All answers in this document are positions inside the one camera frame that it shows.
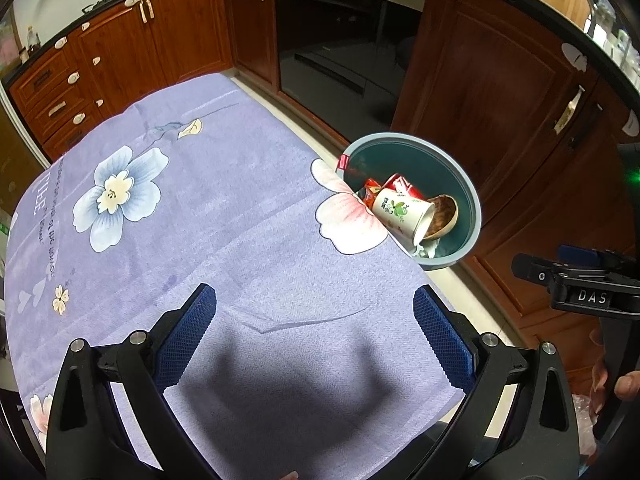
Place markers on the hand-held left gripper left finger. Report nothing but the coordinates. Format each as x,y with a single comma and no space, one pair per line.
185,340

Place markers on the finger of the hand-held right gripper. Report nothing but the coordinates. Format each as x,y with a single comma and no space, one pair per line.
535,267
580,254

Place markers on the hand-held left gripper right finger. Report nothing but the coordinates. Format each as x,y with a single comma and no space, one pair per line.
442,337

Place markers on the white tissue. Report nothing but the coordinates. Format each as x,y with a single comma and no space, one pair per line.
425,249

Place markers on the brown coconut shell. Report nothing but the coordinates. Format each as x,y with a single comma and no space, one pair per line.
442,217

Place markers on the teal round bin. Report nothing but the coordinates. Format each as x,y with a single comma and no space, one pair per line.
450,170

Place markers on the white green print paper cup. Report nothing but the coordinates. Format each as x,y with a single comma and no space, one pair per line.
400,210

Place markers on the red soda can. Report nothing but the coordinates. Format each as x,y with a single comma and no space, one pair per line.
405,185

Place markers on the red yellow plastic bag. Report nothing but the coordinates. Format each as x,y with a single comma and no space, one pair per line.
371,192

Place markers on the person's right hand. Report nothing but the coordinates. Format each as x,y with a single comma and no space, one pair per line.
627,387

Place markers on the crumpled clear plastic sheet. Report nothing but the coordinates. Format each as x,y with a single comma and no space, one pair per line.
585,420

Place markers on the purple floral tablecloth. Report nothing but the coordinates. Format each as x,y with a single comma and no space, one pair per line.
240,185

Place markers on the large wooden cabinet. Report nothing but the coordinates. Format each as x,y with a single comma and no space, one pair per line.
500,85

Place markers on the black countertop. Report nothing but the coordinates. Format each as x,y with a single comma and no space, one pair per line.
540,7

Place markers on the wooden drawer unit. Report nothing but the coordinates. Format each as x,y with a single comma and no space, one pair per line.
50,95

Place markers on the black built-in oven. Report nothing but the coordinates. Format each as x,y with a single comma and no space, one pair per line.
340,60

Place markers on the wooden double door cabinet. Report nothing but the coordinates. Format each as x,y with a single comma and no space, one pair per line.
175,30

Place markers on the narrow wooden corner cabinet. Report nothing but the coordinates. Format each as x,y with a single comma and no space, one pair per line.
250,20

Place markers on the small clear bottle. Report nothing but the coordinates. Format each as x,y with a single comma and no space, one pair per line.
34,40

